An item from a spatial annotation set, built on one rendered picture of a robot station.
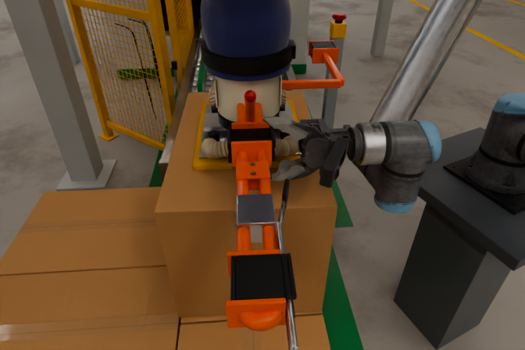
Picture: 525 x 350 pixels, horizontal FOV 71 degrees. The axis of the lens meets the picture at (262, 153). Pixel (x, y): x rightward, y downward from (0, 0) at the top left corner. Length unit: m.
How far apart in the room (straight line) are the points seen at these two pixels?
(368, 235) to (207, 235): 1.38
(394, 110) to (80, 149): 1.96
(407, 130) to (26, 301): 1.13
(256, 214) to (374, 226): 1.63
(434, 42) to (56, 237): 1.29
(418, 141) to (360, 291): 1.19
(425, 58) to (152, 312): 0.96
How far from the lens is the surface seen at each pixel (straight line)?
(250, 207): 0.60
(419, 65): 0.91
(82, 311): 1.24
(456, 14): 0.91
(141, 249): 1.32
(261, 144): 0.73
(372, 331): 1.78
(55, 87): 2.32
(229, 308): 0.49
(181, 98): 2.11
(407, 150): 0.80
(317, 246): 0.91
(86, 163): 2.54
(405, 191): 0.86
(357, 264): 1.98
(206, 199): 0.84
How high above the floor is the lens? 1.50
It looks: 34 degrees down
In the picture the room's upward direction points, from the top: straight up
